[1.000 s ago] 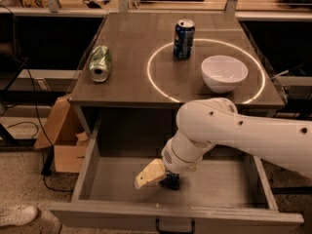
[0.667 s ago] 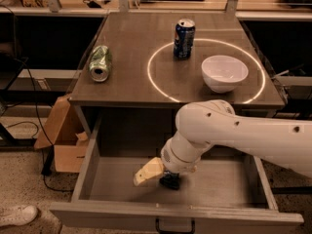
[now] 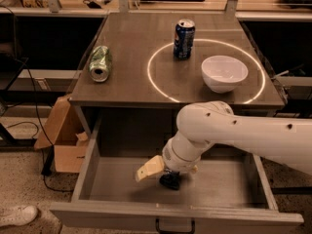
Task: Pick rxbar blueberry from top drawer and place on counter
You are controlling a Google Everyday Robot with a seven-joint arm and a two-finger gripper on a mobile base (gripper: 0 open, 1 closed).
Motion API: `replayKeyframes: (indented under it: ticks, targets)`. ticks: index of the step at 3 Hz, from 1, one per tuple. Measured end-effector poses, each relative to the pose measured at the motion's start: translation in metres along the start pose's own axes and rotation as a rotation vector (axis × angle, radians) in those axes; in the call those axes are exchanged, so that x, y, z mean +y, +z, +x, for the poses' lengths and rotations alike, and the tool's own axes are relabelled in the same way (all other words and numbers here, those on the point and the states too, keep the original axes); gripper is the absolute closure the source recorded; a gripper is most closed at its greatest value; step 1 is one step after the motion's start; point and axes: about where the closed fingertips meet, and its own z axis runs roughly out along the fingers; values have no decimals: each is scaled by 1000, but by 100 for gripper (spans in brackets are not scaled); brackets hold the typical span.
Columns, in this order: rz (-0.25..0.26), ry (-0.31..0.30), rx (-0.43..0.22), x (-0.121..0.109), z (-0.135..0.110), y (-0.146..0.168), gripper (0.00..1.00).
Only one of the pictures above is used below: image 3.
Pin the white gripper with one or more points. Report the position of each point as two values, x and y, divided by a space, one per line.
174 160

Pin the grey open drawer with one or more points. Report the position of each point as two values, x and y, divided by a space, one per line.
230 194

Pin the black drawer handle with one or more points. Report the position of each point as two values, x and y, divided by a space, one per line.
174 226

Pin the green crushed soda can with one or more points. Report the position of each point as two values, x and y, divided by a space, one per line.
100 64

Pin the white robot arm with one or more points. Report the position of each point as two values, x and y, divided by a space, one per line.
200 126

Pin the white ceramic bowl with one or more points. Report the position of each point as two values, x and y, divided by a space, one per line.
222 74

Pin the blue pepsi can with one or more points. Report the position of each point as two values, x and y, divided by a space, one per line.
184 37

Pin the white sneaker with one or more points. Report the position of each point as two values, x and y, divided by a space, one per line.
18 215

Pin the dark blue rxbar wrapper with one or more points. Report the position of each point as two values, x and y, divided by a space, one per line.
170 180

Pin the grey metal counter cabinet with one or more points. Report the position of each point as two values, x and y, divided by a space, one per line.
146 74

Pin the brown cardboard box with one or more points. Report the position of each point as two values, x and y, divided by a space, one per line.
64 132

